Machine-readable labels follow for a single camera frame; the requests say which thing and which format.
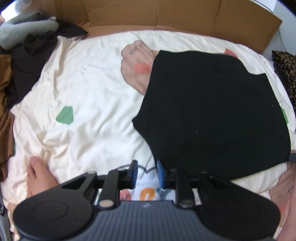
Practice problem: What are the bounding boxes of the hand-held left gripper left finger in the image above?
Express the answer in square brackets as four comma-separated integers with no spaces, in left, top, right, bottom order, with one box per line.
[57,159,139,208]

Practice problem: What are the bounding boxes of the grey pants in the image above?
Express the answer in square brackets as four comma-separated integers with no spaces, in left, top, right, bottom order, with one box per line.
[0,202,11,241]

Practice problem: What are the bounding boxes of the person's left foot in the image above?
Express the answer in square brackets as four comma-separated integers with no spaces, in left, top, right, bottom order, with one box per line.
[26,156,59,200]

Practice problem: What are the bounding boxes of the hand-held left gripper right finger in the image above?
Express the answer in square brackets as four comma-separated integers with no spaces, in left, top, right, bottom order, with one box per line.
[156,160,235,208]

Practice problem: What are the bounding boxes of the dark brown garment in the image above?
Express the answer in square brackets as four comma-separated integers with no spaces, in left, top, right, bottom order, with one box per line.
[10,35,59,108]

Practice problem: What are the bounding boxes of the flattened cardboard box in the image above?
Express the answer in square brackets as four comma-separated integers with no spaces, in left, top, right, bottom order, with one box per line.
[39,0,283,54]

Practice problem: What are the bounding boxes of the black bear print shorts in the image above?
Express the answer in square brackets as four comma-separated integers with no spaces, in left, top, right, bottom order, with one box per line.
[132,50,291,180]

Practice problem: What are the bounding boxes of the cream cartoon printed blanket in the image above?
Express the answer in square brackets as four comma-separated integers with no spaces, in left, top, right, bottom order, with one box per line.
[2,30,296,241]

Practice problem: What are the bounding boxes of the grey neck pillow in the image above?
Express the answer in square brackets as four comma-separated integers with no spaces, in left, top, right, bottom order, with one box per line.
[0,11,59,50]

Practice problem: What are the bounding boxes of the leopard print folded cloth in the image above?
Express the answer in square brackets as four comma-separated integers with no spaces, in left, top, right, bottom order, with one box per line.
[272,50,296,105]

